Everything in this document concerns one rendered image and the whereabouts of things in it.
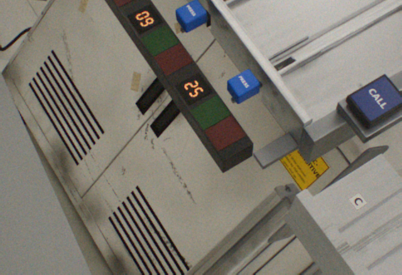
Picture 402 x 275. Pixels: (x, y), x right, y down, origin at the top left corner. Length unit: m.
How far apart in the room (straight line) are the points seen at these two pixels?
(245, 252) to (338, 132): 0.18
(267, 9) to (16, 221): 0.40
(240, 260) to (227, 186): 0.39
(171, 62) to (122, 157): 0.57
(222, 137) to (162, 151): 0.54
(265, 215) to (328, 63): 0.19
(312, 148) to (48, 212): 0.30
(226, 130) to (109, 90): 0.64
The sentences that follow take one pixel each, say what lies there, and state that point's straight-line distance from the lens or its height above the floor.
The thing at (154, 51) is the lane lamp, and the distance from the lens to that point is 0.89.
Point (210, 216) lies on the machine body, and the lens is 1.31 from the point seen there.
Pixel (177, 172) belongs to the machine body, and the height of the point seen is 0.32.
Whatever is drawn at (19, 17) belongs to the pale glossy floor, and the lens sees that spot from 2.03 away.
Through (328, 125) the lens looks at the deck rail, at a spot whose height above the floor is 0.74.
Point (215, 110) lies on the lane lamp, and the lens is 0.85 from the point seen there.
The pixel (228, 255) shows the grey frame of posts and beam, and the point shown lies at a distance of 0.93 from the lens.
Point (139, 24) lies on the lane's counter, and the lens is 0.91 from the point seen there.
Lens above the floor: 1.06
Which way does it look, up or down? 30 degrees down
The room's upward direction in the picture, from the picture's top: 42 degrees clockwise
